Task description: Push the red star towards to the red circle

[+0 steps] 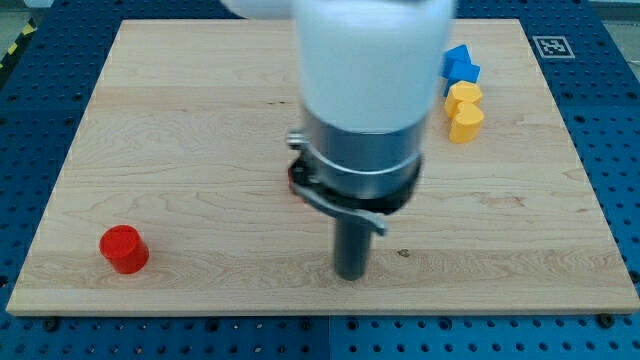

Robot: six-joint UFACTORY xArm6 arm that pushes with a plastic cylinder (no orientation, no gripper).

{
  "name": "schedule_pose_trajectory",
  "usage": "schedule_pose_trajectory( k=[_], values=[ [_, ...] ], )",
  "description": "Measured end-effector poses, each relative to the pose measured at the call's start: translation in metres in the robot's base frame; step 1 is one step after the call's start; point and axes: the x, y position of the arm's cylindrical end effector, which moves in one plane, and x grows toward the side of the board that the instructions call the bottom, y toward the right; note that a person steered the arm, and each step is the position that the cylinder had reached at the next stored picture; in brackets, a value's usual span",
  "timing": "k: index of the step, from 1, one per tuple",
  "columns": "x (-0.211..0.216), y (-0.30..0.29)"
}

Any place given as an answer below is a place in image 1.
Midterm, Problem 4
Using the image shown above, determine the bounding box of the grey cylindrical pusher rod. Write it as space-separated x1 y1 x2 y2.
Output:
333 219 372 281

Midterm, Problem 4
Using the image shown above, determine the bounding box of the yellow heart block lower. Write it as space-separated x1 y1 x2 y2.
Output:
449 102 485 143

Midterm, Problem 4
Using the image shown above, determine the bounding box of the wooden board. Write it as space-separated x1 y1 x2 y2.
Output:
7 19 639 317

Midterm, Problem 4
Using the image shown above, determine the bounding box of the blue cube block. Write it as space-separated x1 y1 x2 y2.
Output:
443 61 481 97

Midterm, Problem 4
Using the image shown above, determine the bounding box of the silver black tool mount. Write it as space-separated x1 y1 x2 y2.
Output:
286 108 423 236

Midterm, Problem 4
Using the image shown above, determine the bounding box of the fiducial marker tag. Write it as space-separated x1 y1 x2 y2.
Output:
532 35 575 60

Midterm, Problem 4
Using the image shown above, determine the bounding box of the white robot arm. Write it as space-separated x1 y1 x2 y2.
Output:
224 0 456 280

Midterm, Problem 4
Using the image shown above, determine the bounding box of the blue triangle block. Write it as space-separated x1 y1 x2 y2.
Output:
441 44 471 78

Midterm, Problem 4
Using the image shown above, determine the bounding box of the red cylinder block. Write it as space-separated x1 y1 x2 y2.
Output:
99 224 149 274

